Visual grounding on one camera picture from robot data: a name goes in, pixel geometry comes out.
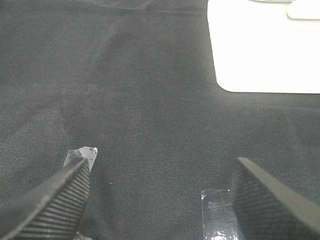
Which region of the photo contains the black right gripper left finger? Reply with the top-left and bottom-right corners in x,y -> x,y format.
0,157 -> 90,240

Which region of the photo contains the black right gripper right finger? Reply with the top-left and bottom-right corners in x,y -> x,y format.
231,157 -> 320,240

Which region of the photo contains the clear tape strip right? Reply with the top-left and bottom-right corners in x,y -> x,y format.
201,188 -> 244,240

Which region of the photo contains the clear tape strip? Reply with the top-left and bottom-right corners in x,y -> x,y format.
201,188 -> 244,240
63,146 -> 98,171

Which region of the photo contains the clear tape strip left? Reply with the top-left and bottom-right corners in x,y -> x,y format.
63,146 -> 98,171

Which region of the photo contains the black table cloth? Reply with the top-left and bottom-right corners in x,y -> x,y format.
0,0 -> 320,240

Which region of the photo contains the white plastic bin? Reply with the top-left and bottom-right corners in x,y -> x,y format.
207,0 -> 320,94

